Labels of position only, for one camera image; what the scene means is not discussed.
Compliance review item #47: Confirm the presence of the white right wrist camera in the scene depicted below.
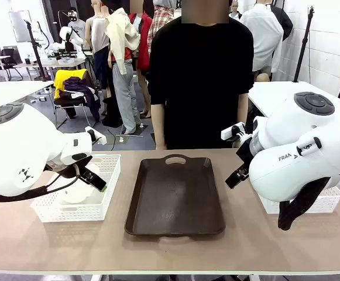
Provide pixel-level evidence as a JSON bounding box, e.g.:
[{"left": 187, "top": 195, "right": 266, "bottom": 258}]
[{"left": 221, "top": 122, "right": 252, "bottom": 144}]

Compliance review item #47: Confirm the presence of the figure in red jacket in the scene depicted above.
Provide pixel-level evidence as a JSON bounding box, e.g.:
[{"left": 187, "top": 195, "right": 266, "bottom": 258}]
[{"left": 128, "top": 4, "right": 153, "bottom": 118}]

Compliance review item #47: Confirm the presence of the dark brown plastic tray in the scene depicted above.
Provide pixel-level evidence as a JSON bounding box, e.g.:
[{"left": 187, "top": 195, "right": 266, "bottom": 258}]
[{"left": 124, "top": 154, "right": 226, "bottom": 238}]

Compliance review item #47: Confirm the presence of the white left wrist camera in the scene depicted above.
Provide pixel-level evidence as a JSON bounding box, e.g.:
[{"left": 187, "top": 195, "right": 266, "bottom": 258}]
[{"left": 84, "top": 126, "right": 108, "bottom": 146}]

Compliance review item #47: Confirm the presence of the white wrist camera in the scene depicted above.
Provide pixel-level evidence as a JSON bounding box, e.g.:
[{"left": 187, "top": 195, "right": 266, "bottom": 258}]
[
  {"left": 84, "top": 126, "right": 108, "bottom": 146},
  {"left": 221, "top": 122, "right": 252, "bottom": 144}
]

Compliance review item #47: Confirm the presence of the mannequin with cream jacket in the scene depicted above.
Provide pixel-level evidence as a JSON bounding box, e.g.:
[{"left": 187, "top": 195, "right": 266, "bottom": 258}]
[{"left": 104, "top": 0, "right": 143, "bottom": 135}]

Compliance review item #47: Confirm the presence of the wooden background desk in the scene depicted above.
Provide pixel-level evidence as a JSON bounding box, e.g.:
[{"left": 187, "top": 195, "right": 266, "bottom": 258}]
[{"left": 14, "top": 57, "right": 86, "bottom": 81}]

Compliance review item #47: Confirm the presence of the white side table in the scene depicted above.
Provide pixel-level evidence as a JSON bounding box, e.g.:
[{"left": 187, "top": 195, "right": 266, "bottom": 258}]
[
  {"left": 0, "top": 81, "right": 55, "bottom": 118},
  {"left": 247, "top": 81, "right": 340, "bottom": 118}
]

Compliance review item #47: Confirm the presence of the person in black shirt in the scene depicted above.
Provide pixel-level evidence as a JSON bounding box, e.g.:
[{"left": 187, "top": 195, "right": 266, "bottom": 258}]
[{"left": 149, "top": 16, "right": 255, "bottom": 150}]

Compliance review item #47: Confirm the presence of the dark purple garment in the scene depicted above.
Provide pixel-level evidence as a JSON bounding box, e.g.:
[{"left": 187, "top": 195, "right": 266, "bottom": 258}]
[{"left": 63, "top": 76, "right": 102, "bottom": 124}]

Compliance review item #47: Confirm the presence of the black metal chair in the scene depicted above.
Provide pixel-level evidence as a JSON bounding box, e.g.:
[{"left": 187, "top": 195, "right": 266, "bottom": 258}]
[{"left": 53, "top": 69, "right": 100, "bottom": 129}]

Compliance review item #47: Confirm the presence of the whiteboard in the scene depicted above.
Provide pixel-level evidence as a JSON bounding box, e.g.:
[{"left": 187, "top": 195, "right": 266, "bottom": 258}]
[{"left": 8, "top": 10, "right": 33, "bottom": 43}]

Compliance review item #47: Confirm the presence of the white perforated plastic basket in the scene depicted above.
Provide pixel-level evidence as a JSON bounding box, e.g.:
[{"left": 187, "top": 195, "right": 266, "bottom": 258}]
[
  {"left": 257, "top": 186, "right": 340, "bottom": 214},
  {"left": 30, "top": 154, "right": 122, "bottom": 223}
]

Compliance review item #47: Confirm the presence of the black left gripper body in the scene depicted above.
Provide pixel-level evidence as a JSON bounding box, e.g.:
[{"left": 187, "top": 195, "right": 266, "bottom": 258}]
[{"left": 57, "top": 156, "right": 94, "bottom": 179}]

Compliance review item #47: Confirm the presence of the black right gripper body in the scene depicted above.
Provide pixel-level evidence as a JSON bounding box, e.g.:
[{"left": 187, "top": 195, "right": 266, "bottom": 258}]
[{"left": 235, "top": 135, "right": 255, "bottom": 165}]

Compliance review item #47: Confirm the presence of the white plastic conical flask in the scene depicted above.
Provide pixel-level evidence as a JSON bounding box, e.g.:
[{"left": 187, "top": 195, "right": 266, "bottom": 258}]
[{"left": 60, "top": 163, "right": 101, "bottom": 205}]

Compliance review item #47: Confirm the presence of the mannequin with white shirt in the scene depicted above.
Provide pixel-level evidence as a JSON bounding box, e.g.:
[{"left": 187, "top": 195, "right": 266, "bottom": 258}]
[{"left": 239, "top": 0, "right": 284, "bottom": 83}]

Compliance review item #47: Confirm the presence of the mannequin with black jacket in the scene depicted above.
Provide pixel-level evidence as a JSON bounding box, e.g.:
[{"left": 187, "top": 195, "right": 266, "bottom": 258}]
[{"left": 270, "top": 4, "right": 294, "bottom": 42}]

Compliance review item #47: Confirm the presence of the mannequin with plaid shirt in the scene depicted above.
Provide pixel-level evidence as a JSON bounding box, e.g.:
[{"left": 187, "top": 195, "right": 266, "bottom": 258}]
[{"left": 147, "top": 0, "right": 176, "bottom": 56}]

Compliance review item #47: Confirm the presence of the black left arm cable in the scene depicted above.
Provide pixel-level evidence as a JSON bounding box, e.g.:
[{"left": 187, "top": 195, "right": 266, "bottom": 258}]
[{"left": 0, "top": 163, "right": 81, "bottom": 203}]

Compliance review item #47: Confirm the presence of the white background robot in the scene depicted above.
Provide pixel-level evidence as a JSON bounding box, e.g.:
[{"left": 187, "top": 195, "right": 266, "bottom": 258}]
[{"left": 59, "top": 10, "right": 87, "bottom": 54}]

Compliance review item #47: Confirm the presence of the grey mannequin base plate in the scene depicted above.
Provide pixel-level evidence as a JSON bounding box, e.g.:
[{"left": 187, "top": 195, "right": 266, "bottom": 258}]
[{"left": 108, "top": 135, "right": 129, "bottom": 145}]

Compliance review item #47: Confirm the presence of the black office chair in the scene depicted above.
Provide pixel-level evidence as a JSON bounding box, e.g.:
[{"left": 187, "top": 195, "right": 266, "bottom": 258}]
[{"left": 0, "top": 48, "right": 24, "bottom": 81}]

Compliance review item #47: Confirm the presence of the black tripod stand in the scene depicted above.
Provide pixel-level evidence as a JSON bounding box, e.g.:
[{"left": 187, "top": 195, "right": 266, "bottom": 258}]
[
  {"left": 23, "top": 19, "right": 51, "bottom": 82},
  {"left": 293, "top": 5, "right": 315, "bottom": 83}
]

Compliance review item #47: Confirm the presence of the mannequin with white tank top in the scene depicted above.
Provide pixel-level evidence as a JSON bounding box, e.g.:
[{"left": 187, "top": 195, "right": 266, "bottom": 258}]
[{"left": 85, "top": 0, "right": 112, "bottom": 115}]

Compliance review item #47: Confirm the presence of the yellow garment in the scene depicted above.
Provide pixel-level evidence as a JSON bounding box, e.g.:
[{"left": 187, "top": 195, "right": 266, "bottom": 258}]
[{"left": 54, "top": 69, "right": 88, "bottom": 100}]

